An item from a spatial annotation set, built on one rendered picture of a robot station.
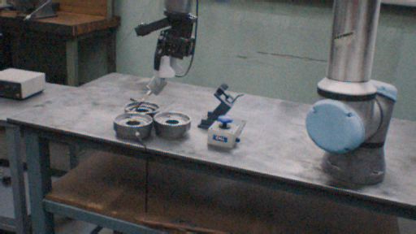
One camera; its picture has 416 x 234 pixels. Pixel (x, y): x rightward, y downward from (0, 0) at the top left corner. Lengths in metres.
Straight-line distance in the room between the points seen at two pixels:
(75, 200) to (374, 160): 0.85
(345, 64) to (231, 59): 1.96
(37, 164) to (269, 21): 1.77
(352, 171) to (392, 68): 1.72
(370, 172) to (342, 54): 0.32
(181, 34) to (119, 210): 0.55
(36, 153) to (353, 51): 0.92
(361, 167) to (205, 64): 1.94
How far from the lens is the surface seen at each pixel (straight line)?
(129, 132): 1.10
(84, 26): 2.65
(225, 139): 1.08
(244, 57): 2.73
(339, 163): 1.02
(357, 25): 0.83
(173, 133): 1.12
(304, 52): 2.66
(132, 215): 1.25
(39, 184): 1.36
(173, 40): 1.11
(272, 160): 1.06
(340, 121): 0.84
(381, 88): 0.97
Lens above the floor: 1.25
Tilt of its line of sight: 20 degrees down
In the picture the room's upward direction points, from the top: 5 degrees clockwise
